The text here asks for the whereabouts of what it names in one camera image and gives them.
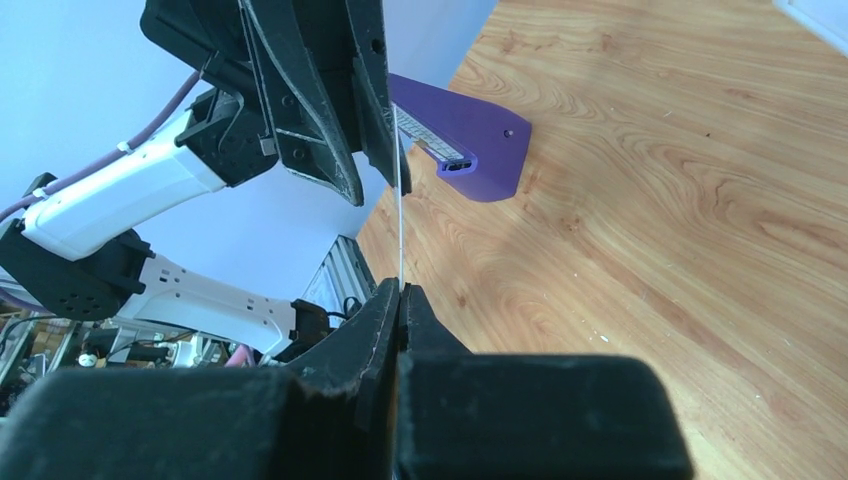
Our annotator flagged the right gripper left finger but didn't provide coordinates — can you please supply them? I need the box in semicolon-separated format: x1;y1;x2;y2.
1;278;400;479

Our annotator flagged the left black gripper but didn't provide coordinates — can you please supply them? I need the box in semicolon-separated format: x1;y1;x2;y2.
140;0;411;207

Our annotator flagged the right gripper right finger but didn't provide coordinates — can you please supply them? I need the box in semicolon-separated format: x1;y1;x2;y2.
394;285;695;479

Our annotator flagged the purple metronome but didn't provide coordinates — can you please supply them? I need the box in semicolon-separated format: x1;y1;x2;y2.
388;74;532;203

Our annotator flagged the white two-compartment tray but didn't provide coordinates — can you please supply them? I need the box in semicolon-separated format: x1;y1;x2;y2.
773;0;847;56

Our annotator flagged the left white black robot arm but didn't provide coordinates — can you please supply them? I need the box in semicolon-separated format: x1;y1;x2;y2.
1;1;411;362

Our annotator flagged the gold credit card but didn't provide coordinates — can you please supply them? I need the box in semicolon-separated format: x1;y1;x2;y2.
391;104;405;292

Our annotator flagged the aluminium rail frame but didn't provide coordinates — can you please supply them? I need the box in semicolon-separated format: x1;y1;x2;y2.
302;236;377;322

